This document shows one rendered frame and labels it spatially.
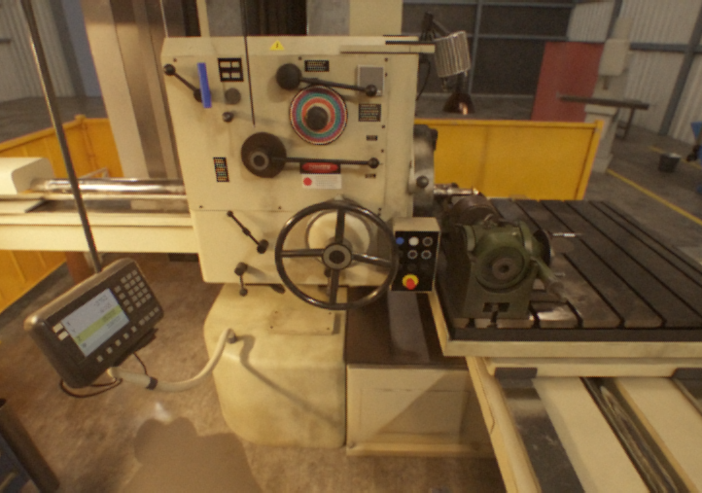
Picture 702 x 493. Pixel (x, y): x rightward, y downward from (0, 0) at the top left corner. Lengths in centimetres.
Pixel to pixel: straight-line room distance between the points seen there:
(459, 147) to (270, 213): 273
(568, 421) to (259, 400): 132
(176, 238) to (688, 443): 211
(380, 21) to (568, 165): 283
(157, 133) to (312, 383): 142
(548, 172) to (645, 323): 265
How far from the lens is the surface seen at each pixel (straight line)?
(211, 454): 237
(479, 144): 391
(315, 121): 117
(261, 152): 124
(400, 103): 126
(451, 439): 226
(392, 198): 134
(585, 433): 168
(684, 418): 193
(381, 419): 209
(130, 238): 200
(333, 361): 184
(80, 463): 261
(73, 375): 126
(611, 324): 172
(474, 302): 146
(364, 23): 190
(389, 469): 223
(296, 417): 211
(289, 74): 120
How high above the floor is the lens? 189
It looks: 28 degrees down
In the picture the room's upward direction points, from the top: straight up
